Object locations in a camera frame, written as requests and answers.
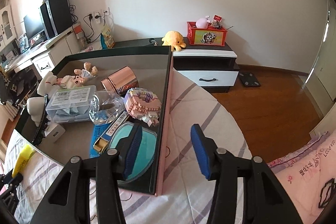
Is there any yellow highlighter marker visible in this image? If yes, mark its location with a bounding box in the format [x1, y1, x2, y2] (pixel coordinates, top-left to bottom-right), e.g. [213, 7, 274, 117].
[12, 144, 35, 177]

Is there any blue highlighter marker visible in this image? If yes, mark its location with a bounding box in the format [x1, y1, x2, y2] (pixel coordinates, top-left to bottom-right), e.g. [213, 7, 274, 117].
[89, 124, 109, 158]

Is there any white usb charger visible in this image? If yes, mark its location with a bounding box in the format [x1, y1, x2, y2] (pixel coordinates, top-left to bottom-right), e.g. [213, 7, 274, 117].
[44, 122, 66, 143]

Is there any blue gold perfume box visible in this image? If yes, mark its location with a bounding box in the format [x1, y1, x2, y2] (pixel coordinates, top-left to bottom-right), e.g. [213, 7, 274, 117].
[93, 110, 130, 152]

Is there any white camera plug device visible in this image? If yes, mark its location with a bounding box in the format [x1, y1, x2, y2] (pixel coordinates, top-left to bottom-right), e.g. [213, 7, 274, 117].
[26, 97, 45, 126]

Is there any teal oval clear case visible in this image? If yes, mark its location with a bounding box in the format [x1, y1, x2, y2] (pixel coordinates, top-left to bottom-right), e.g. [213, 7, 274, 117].
[108, 122, 157, 182]

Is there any clear floss pick box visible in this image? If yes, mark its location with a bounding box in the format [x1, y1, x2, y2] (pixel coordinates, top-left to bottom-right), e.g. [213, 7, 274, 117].
[46, 85, 96, 123]

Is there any clear glass perfume bottle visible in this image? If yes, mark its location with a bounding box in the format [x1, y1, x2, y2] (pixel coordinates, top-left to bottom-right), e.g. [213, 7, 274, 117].
[89, 90, 125, 124]

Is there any hello kitty block figure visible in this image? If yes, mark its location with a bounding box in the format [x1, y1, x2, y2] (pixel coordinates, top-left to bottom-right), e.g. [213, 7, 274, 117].
[56, 76, 85, 89]

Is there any pink block toy figure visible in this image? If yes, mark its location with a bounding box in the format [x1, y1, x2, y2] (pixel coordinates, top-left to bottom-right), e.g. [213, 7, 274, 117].
[123, 88, 162, 127]

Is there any rose gold cylinder case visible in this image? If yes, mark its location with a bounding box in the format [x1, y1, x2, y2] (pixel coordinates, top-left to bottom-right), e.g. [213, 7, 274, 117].
[101, 66, 139, 96]

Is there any baby doll figurine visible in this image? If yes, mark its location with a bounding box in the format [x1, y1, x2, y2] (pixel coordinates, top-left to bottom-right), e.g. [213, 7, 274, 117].
[74, 62, 98, 85]

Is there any pink bedding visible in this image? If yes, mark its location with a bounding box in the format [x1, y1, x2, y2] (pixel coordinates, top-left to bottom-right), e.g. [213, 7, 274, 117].
[268, 131, 335, 223]

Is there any striped white quilt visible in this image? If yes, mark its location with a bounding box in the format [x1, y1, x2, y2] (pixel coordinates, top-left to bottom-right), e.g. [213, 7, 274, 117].
[3, 70, 252, 223]

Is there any black office chair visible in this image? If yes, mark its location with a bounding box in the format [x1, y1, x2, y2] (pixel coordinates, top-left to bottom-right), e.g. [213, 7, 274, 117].
[1, 68, 38, 107]

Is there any pink storage box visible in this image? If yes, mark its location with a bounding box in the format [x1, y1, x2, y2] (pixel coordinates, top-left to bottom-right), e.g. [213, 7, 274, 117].
[16, 46, 173, 196]

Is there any black bathroom scale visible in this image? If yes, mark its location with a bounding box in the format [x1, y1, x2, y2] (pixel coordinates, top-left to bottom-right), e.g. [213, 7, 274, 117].
[238, 72, 261, 88]

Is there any white computer desk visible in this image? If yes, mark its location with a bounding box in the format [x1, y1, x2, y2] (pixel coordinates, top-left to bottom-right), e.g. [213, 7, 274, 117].
[4, 23, 81, 78]

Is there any white glass door cabinet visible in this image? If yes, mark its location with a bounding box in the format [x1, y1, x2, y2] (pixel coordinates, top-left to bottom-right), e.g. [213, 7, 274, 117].
[1, 5, 17, 46]

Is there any computer monitor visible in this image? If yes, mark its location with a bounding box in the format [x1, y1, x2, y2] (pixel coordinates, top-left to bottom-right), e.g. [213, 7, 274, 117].
[24, 13, 44, 40]

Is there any snack bag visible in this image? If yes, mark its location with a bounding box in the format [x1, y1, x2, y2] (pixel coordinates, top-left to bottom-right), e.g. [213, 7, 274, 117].
[101, 25, 115, 49]

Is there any black computer tower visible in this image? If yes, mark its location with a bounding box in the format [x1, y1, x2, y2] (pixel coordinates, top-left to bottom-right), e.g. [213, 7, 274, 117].
[39, 0, 73, 39]

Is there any red cartoon storage crate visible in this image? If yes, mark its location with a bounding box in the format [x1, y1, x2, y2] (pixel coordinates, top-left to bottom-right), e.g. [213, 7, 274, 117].
[187, 22, 228, 47]

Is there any orange octopus plush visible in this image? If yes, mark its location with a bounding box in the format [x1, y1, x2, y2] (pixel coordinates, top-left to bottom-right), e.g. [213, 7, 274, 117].
[162, 31, 186, 52]

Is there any pink pig plush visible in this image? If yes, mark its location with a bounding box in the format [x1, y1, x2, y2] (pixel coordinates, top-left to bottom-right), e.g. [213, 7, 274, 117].
[195, 16, 211, 29]

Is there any black glasses frame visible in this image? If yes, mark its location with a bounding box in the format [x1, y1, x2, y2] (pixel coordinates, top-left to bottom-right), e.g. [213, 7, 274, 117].
[318, 178, 335, 209]

